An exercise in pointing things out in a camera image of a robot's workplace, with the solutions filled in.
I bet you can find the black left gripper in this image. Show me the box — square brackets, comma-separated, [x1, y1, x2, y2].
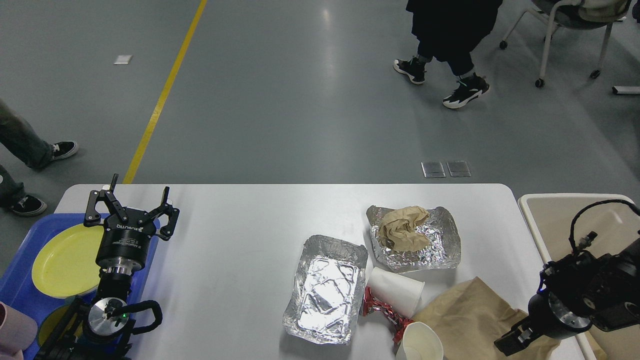
[83, 173, 180, 273]

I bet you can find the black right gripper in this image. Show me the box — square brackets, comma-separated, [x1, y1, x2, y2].
[494, 290, 593, 357]

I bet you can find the brown paper bag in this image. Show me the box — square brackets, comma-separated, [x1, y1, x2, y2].
[413, 276, 560, 360]

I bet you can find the yellow plastic plate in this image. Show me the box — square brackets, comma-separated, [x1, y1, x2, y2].
[31, 224, 104, 294]

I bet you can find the foil sheet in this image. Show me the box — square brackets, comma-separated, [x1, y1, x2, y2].
[366, 205, 462, 274]

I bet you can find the teal mug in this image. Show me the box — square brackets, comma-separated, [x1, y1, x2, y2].
[36, 304, 78, 347]

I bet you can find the pink mug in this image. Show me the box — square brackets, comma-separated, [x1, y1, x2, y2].
[0, 302, 38, 360]

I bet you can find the brown paper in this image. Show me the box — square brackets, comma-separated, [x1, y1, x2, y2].
[379, 206, 431, 252]

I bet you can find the aluminium foil tray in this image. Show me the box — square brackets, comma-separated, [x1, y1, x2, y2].
[282, 234, 369, 346]

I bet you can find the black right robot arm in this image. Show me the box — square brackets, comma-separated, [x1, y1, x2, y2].
[494, 199, 639, 356]

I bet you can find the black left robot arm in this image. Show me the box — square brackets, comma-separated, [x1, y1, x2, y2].
[34, 174, 179, 360]

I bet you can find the pink plate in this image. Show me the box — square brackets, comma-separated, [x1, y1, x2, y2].
[42, 285, 98, 299]

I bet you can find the upright white paper cup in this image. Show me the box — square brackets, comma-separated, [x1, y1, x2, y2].
[395, 322, 444, 360]

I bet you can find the beige plastic bin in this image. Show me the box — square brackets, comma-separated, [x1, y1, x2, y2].
[518, 193, 640, 360]

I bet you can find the lying white paper cup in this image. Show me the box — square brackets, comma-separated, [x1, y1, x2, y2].
[366, 267, 426, 318]

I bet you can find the red snack wrapper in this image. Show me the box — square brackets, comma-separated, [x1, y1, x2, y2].
[361, 286, 414, 346]

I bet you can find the white floor label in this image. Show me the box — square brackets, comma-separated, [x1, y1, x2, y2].
[113, 54, 133, 65]

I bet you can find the right floor metal plate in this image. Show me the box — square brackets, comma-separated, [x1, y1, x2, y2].
[446, 161, 473, 178]

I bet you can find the floor metal plate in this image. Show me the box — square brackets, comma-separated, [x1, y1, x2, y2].
[446, 161, 473, 178]
[421, 161, 447, 179]

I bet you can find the left floor metal plate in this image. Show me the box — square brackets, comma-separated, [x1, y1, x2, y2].
[421, 161, 447, 179]

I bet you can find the metal bar on floor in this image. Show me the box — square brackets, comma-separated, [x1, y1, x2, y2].
[612, 85, 640, 96]

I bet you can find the person in black coat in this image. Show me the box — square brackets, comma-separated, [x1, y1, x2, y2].
[393, 0, 503, 110]

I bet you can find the white rolling chair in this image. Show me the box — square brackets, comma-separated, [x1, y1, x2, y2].
[499, 0, 632, 88]

